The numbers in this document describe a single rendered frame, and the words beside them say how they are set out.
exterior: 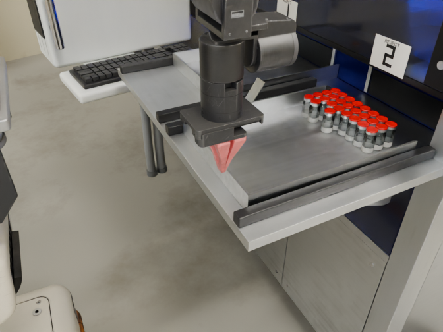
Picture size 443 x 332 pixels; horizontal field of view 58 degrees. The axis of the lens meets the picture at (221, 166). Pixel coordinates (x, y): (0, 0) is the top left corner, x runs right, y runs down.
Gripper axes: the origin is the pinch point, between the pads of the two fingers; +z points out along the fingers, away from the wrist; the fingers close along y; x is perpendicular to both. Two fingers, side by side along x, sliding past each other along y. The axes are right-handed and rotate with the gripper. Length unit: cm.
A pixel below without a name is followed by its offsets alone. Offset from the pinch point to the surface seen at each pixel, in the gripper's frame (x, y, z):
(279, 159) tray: 3.8, 13.5, 5.4
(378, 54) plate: 10.0, 38.5, -7.8
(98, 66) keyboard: 76, -4, 11
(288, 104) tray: 19.7, 26.0, 4.6
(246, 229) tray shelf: -8.6, -0.3, 5.6
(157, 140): 101, 19, 58
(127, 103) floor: 212, 32, 95
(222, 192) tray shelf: 0.3, 0.4, 5.6
